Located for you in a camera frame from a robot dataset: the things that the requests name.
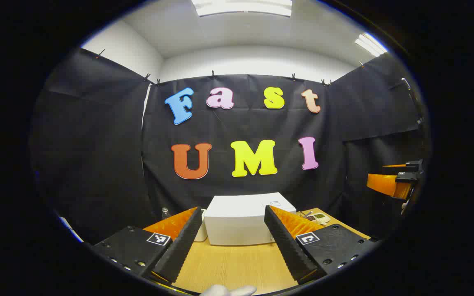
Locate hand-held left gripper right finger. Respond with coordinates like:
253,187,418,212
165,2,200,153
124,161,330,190
264,205,381,285

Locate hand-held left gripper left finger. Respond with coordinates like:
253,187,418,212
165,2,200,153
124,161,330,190
92,206,203,284

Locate white microwave oven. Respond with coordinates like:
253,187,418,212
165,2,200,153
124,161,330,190
203,192,297,246

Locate white toaster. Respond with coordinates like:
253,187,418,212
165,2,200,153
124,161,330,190
195,209,208,242

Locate ceiling light panel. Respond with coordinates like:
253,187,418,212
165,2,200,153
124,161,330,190
354,32,388,57
191,0,293,18

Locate black backdrop cloth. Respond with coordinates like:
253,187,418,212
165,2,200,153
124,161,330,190
29,47,427,247

